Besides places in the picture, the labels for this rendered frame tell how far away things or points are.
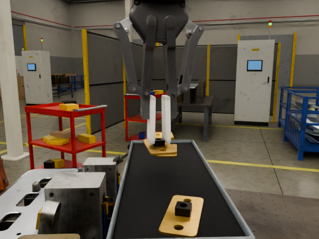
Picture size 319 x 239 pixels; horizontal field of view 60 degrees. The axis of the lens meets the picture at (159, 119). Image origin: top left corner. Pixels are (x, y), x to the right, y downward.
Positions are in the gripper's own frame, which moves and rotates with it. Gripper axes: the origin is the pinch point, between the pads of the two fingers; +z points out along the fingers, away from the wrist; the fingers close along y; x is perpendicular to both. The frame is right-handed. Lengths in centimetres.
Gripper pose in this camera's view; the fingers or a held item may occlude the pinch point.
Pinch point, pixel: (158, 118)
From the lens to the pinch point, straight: 41.6
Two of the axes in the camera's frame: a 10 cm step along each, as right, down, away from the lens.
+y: -9.8, 0.3, -1.9
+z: 0.0, 9.8, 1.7
